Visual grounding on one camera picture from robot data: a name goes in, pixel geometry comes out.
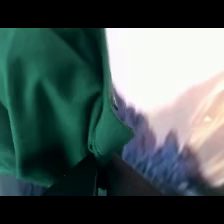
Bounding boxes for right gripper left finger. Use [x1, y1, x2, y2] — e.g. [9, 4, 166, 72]
[42, 153, 100, 197]

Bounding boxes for green garment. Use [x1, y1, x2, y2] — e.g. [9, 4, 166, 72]
[0, 27, 136, 189]

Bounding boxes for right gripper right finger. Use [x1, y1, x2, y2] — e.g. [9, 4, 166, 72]
[98, 152, 165, 197]

